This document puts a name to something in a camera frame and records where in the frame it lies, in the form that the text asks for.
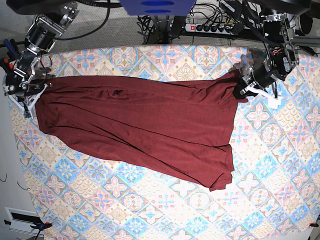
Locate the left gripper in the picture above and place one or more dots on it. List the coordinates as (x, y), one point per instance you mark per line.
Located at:
(260, 81)

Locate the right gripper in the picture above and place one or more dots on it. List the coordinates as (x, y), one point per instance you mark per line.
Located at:
(23, 94)

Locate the dark red t-shirt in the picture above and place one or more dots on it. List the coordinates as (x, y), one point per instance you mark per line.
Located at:
(181, 128)

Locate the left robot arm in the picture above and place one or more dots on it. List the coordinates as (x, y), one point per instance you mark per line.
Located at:
(272, 26)

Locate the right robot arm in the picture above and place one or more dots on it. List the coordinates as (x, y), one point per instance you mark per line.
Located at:
(52, 18)

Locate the orange black clamp upper left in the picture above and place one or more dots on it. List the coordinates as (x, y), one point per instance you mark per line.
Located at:
(8, 68)

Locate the orange black clamp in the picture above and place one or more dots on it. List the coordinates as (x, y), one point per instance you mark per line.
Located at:
(8, 68)
(40, 225)

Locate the white power strip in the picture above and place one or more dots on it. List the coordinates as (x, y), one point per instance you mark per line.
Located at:
(210, 29)

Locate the patterned tablecloth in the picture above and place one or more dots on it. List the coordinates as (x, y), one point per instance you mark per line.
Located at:
(275, 189)

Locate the white floor box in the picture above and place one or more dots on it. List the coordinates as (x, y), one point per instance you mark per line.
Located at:
(22, 220)

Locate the orange black clamp lower left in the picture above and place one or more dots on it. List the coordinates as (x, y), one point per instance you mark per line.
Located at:
(40, 225)

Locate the orange clamp lower right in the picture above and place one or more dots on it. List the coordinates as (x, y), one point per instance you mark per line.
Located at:
(314, 225)

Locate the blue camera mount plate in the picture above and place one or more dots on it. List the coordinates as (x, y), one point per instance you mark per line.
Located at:
(157, 7)

